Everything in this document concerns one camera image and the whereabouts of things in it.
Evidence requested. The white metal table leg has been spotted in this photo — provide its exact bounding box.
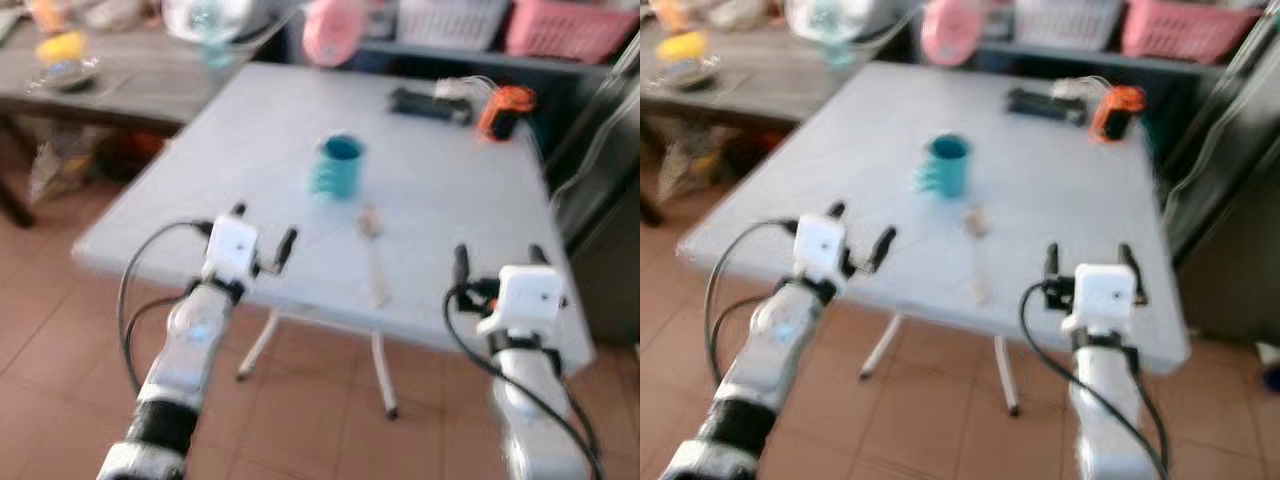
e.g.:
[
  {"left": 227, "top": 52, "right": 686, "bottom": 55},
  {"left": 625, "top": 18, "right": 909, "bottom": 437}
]
[
  {"left": 859, "top": 312, "right": 905, "bottom": 382},
  {"left": 236, "top": 310, "right": 282, "bottom": 384},
  {"left": 992, "top": 334, "right": 1022, "bottom": 417},
  {"left": 369, "top": 330, "right": 400, "bottom": 420}
]

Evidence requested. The orange and black device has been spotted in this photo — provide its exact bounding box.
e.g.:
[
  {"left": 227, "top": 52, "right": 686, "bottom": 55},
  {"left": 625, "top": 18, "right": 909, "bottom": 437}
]
[
  {"left": 476, "top": 85, "right": 537, "bottom": 142},
  {"left": 1089, "top": 84, "right": 1147, "bottom": 142}
]

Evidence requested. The long black device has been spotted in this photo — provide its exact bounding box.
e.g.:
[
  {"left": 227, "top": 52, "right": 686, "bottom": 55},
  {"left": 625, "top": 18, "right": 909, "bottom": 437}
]
[
  {"left": 1004, "top": 87, "right": 1090, "bottom": 127},
  {"left": 387, "top": 87, "right": 474, "bottom": 127}
]

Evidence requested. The stainless steel plate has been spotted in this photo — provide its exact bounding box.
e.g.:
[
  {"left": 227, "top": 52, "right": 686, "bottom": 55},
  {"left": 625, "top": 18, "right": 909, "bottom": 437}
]
[
  {"left": 647, "top": 54, "right": 722, "bottom": 94},
  {"left": 27, "top": 57, "right": 102, "bottom": 97}
]

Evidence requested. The crumpled plastic bag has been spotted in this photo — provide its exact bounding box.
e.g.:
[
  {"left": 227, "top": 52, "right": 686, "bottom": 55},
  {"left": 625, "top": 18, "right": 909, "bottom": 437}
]
[
  {"left": 659, "top": 128, "right": 722, "bottom": 203},
  {"left": 29, "top": 128, "right": 102, "bottom": 203}
]

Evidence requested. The white plastic basket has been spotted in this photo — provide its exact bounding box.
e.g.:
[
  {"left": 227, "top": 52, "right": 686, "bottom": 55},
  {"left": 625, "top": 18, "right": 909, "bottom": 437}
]
[
  {"left": 396, "top": 0, "right": 512, "bottom": 54},
  {"left": 1012, "top": 0, "right": 1127, "bottom": 52}
]

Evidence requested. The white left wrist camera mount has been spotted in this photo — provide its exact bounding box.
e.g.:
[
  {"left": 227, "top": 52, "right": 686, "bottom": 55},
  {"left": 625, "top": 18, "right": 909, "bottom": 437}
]
[
  {"left": 204, "top": 214, "right": 262, "bottom": 287},
  {"left": 794, "top": 212, "right": 852, "bottom": 287}
]

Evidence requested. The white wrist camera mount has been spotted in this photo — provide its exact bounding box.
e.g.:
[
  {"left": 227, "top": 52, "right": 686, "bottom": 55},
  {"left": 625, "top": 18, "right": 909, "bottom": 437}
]
[
  {"left": 477, "top": 263, "right": 568, "bottom": 342},
  {"left": 1059, "top": 261, "right": 1139, "bottom": 337},
  {"left": 204, "top": 214, "right": 262, "bottom": 287},
  {"left": 794, "top": 212, "right": 852, "bottom": 287}
]

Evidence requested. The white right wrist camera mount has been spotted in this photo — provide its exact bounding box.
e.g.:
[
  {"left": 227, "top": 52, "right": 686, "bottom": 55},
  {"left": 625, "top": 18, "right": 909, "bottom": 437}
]
[
  {"left": 1059, "top": 261, "right": 1139, "bottom": 337},
  {"left": 477, "top": 263, "right": 568, "bottom": 342}
]

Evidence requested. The pink round plastic container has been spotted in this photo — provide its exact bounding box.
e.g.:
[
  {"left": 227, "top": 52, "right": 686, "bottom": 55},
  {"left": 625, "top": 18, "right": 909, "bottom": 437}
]
[
  {"left": 301, "top": 0, "right": 362, "bottom": 69},
  {"left": 919, "top": 0, "right": 980, "bottom": 69}
]

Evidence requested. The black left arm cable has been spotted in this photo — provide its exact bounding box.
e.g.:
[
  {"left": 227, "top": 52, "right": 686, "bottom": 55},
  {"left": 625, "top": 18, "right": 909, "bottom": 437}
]
[
  {"left": 702, "top": 219, "right": 802, "bottom": 387},
  {"left": 117, "top": 220, "right": 216, "bottom": 393}
]

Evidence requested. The teal ribbed cup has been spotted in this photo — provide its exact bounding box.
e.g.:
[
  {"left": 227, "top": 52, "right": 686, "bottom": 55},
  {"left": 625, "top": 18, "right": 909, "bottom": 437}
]
[
  {"left": 917, "top": 134, "right": 974, "bottom": 200},
  {"left": 311, "top": 134, "right": 367, "bottom": 201}
]

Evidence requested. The pink plastic basket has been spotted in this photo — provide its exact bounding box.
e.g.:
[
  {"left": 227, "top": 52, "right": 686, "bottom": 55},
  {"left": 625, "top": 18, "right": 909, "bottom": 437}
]
[
  {"left": 1119, "top": 0, "right": 1264, "bottom": 64},
  {"left": 502, "top": 0, "right": 640, "bottom": 64}
]

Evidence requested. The wooden spoon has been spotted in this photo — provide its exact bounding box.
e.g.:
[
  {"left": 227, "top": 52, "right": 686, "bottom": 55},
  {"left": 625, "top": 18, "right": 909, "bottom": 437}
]
[
  {"left": 357, "top": 206, "right": 392, "bottom": 310},
  {"left": 964, "top": 204, "right": 997, "bottom": 305}
]

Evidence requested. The dark shelf board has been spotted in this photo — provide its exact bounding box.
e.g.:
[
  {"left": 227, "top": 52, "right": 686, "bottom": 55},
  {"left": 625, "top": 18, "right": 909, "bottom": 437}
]
[
  {"left": 285, "top": 38, "right": 611, "bottom": 86},
  {"left": 905, "top": 38, "right": 1231, "bottom": 86}
]

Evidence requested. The yellow plastic bowl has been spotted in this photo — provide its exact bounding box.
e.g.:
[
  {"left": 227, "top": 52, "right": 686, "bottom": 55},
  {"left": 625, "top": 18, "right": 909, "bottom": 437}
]
[
  {"left": 35, "top": 30, "right": 90, "bottom": 66},
  {"left": 654, "top": 29, "right": 712, "bottom": 64}
]

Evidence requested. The red object under table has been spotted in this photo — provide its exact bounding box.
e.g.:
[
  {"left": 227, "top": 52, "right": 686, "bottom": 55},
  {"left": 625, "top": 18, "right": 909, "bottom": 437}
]
[
  {"left": 720, "top": 130, "right": 782, "bottom": 183},
  {"left": 100, "top": 130, "right": 167, "bottom": 183}
]

